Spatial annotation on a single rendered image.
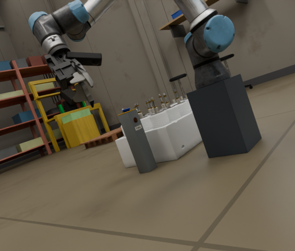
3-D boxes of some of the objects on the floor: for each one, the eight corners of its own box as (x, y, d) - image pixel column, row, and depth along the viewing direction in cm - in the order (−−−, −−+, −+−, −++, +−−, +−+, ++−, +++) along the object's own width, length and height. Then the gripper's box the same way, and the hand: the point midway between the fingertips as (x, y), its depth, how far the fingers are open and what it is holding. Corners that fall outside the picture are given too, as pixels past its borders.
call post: (157, 166, 132) (136, 108, 130) (149, 172, 127) (127, 112, 124) (147, 168, 137) (127, 112, 134) (139, 173, 131) (117, 115, 129)
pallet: (107, 144, 350) (104, 137, 349) (80, 151, 402) (77, 144, 401) (157, 121, 425) (155, 115, 425) (129, 129, 478) (127, 124, 477)
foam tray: (209, 136, 160) (199, 108, 159) (177, 160, 131) (164, 126, 130) (161, 146, 186) (152, 122, 184) (125, 168, 156) (114, 140, 155)
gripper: (49, 74, 94) (76, 118, 90) (38, 39, 76) (71, 92, 72) (71, 64, 97) (98, 107, 93) (65, 28, 79) (99, 79, 75)
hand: (95, 97), depth 84 cm, fingers open, 14 cm apart
